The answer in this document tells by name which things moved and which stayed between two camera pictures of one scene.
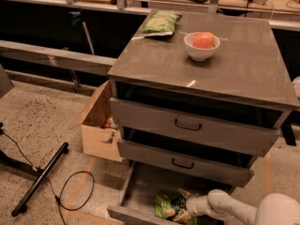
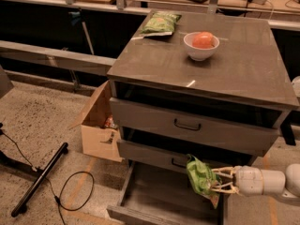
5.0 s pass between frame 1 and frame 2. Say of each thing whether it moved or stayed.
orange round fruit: stayed
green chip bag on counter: stayed
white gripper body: moved
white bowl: stayed
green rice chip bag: moved
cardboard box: stayed
